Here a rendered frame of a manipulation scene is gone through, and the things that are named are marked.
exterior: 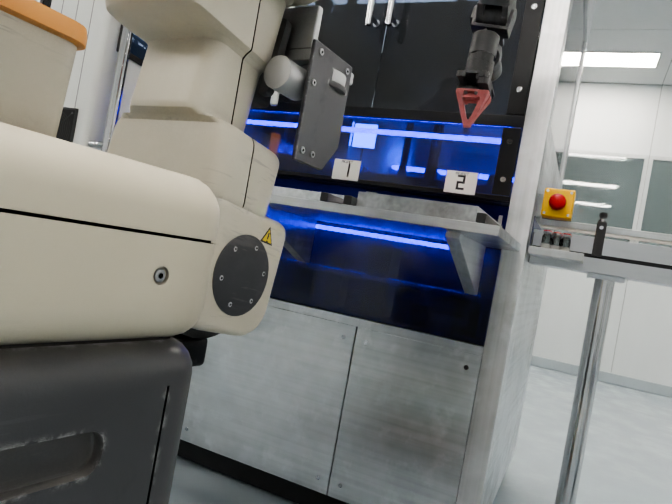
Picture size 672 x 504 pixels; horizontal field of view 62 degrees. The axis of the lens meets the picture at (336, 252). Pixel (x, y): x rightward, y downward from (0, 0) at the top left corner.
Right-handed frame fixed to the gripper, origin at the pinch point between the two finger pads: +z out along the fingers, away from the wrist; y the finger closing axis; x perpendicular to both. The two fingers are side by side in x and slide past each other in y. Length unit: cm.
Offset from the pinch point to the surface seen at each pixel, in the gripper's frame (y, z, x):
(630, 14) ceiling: 315, -236, -28
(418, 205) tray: 0.7, 18.5, 6.5
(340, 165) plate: 36, 0, 43
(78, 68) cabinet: -19, 1, 91
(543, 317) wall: 498, -16, 1
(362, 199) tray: 0.9, 18.7, 19.2
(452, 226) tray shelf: -1.7, 22.4, -1.9
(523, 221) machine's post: 36.7, 9.3, -10.7
